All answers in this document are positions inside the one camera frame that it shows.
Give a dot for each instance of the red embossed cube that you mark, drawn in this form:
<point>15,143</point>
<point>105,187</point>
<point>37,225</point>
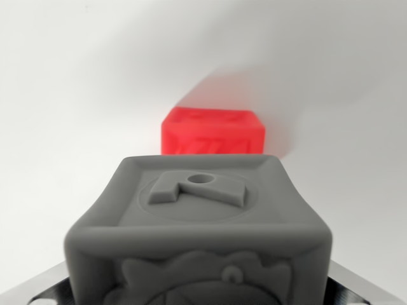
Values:
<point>210,133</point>

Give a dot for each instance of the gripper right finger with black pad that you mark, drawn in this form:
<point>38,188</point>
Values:
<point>353,286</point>

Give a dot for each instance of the grey embossed cube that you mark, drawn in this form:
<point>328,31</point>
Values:
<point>197,235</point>

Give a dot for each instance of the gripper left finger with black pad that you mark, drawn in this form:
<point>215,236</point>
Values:
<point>47,290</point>

